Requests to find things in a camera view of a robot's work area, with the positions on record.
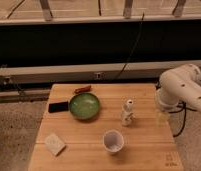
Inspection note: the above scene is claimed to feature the white sponge block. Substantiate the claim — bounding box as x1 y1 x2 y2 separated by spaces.
44 133 66 156

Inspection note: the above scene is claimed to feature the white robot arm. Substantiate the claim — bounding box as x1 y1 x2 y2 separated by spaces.
155 64 201 126

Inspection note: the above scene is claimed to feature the black rectangular block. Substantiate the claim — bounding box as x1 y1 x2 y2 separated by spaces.
48 101 68 113

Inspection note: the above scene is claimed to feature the translucent yellowish gripper finger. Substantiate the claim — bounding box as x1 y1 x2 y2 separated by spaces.
156 110 169 126

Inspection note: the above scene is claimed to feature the black hanging cable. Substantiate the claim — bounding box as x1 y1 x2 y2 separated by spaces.
113 12 146 81

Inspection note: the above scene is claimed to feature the small white bottle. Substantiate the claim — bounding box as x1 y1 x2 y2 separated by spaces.
121 99 133 126

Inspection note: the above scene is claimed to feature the green ceramic bowl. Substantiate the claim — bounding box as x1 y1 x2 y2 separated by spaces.
69 93 100 120

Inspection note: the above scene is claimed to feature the white metal rail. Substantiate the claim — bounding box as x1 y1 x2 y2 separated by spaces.
0 59 201 85

